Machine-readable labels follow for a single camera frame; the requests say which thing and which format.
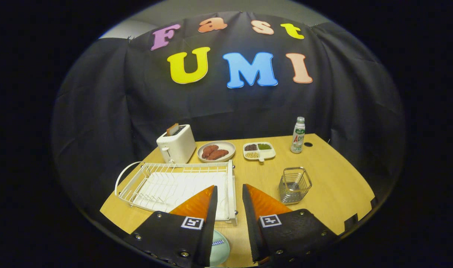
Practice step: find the white divided dish with grains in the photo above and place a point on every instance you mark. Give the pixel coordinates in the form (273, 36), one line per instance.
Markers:
(268, 153)

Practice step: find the pale green plate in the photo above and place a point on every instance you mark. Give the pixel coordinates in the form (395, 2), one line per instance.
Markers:
(221, 255)

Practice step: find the reddish brown sausage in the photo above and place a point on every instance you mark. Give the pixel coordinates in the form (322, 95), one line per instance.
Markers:
(208, 150)
(219, 154)

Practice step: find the black backdrop cloth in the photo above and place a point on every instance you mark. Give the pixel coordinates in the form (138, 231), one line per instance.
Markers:
(100, 111)

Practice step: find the beige round plate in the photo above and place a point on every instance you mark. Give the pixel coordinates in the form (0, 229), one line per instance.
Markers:
(228, 146)

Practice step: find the white toaster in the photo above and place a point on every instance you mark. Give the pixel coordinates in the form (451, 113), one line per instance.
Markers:
(178, 147)

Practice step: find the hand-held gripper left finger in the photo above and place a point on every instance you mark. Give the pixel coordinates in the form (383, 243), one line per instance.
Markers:
(211, 223)

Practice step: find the white drip tray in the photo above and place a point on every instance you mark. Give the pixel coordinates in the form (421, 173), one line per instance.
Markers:
(167, 190)

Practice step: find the white drink bottle green label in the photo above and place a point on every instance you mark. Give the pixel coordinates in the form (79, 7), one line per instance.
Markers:
(298, 139)

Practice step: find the toast slice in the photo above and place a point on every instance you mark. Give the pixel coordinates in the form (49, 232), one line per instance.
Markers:
(172, 129)

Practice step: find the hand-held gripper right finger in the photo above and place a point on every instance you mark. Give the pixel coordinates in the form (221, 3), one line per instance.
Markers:
(250, 223)

